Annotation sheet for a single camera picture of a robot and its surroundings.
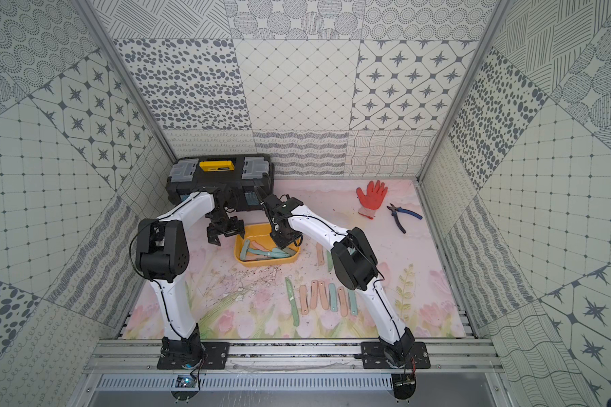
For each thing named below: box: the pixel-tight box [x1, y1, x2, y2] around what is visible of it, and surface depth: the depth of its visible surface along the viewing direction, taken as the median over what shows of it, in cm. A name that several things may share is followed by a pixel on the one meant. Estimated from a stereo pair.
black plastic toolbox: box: [165, 153, 275, 212], surface depth 100 cm
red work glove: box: [356, 179, 388, 220], surface depth 116 cm
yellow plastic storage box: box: [234, 223, 302, 268], surface depth 97 cm
